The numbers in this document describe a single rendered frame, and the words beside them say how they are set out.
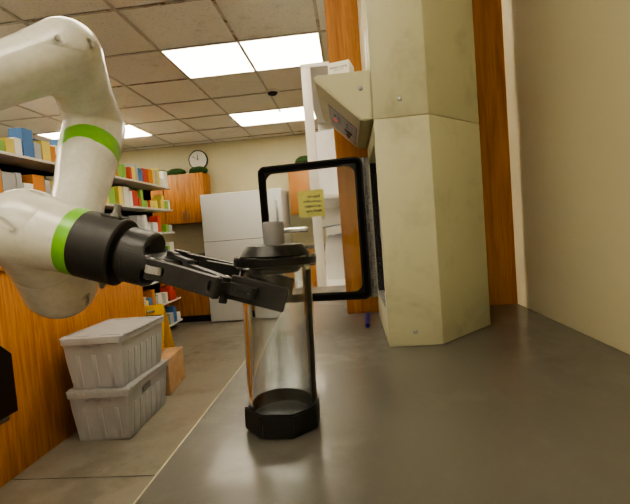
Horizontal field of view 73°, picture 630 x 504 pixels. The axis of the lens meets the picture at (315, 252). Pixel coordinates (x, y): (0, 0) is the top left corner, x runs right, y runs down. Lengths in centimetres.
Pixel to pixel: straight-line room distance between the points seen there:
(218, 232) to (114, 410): 352
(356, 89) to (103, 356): 240
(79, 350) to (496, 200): 250
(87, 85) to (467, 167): 80
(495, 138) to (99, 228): 107
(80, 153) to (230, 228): 512
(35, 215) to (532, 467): 64
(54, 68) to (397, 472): 84
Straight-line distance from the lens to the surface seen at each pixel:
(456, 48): 107
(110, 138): 100
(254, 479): 51
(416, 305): 91
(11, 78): 93
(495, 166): 133
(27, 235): 64
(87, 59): 96
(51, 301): 74
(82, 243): 60
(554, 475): 52
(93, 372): 302
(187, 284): 52
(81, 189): 87
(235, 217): 598
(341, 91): 93
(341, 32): 137
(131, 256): 58
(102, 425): 311
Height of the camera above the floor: 120
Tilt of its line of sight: 3 degrees down
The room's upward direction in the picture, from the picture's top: 5 degrees counter-clockwise
